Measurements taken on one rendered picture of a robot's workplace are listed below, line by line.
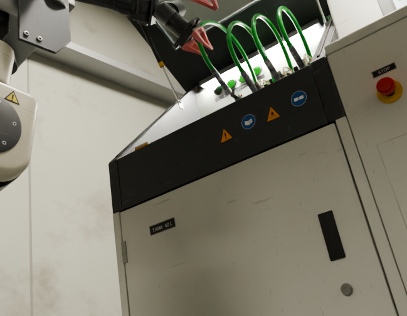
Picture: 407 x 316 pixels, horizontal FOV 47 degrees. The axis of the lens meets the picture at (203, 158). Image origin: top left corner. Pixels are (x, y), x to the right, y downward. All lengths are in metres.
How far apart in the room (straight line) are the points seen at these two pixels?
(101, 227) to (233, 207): 2.02
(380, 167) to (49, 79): 2.68
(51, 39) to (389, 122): 0.68
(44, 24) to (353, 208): 0.69
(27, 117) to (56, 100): 2.52
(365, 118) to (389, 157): 0.10
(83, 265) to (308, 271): 2.06
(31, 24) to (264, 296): 0.71
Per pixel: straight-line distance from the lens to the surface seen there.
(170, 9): 1.49
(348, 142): 1.05
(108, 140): 3.40
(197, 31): 1.45
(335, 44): 1.15
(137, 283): 1.28
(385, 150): 1.02
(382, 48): 1.11
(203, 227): 1.16
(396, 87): 1.06
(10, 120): 0.78
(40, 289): 2.76
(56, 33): 0.91
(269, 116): 1.14
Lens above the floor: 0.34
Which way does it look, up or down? 24 degrees up
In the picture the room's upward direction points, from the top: 11 degrees counter-clockwise
